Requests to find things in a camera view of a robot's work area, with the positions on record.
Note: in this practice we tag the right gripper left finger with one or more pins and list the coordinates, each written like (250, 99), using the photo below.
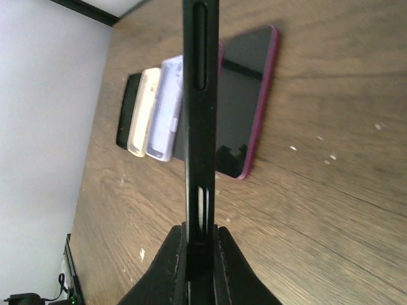
(164, 281)

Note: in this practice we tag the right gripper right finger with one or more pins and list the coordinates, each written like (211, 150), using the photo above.
(234, 280)

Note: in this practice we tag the lilac phone case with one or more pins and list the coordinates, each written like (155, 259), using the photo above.
(166, 110)

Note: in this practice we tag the black phone case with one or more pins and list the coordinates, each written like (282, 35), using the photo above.
(127, 108)

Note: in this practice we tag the black phone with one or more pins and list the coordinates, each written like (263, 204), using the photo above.
(178, 151)
(200, 77)

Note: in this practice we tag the black front frame rail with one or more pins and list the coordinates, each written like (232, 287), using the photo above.
(73, 285)

